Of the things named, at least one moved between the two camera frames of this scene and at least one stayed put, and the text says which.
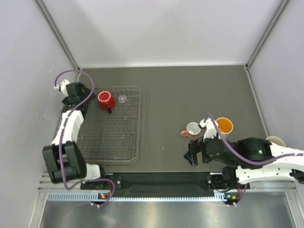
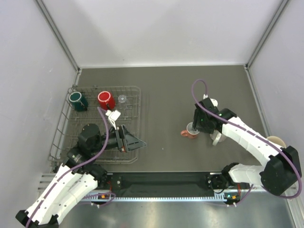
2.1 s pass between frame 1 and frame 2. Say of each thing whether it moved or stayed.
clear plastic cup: stayed
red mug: stayed
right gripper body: moved
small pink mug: stayed
